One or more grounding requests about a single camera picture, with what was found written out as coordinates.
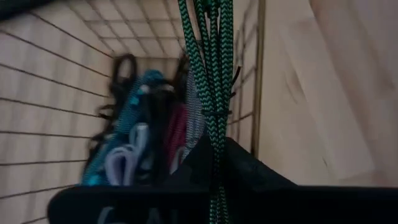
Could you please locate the maroon braided cable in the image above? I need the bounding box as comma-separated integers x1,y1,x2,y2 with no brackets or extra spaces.
164,104,189,169

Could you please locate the gold wire basket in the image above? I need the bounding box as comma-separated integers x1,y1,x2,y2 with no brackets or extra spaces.
0,0,267,224

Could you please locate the green braided cable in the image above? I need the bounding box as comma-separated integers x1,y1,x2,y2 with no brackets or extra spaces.
177,0,242,224

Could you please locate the thick black cable bundle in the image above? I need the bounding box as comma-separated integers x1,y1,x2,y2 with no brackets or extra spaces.
90,52,139,147

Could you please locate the grey braided cable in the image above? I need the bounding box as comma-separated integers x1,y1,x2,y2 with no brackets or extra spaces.
182,71,206,162

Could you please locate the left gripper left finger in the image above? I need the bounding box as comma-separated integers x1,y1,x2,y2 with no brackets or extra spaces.
46,133,215,224

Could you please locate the teal braided cable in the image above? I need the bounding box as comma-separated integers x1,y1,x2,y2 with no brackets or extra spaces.
80,70,165,186

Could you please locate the slim white cable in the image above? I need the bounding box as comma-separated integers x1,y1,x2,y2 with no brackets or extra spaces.
129,123,150,162

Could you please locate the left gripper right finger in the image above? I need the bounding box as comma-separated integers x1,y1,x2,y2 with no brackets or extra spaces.
222,136,398,224

